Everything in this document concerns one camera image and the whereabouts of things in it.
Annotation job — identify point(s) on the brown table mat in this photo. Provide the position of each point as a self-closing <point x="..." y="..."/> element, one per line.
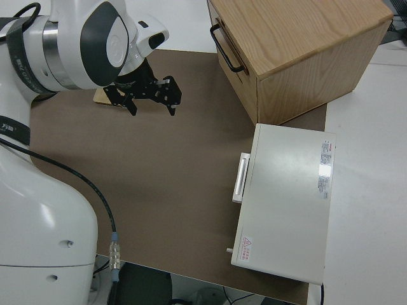
<point x="159" y="174"/>

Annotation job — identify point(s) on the wooden drawer cabinet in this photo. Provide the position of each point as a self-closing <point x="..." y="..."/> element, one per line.
<point x="302" y="47"/>

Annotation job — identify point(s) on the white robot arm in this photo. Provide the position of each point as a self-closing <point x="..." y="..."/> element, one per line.
<point x="38" y="222"/>

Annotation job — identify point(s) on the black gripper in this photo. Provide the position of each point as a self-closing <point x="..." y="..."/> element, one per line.
<point x="149" y="87"/>

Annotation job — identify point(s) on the white toaster oven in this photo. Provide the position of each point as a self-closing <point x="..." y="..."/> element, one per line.
<point x="283" y="203"/>

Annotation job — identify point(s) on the wooden mug tree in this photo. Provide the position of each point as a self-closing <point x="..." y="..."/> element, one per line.
<point x="101" y="97"/>

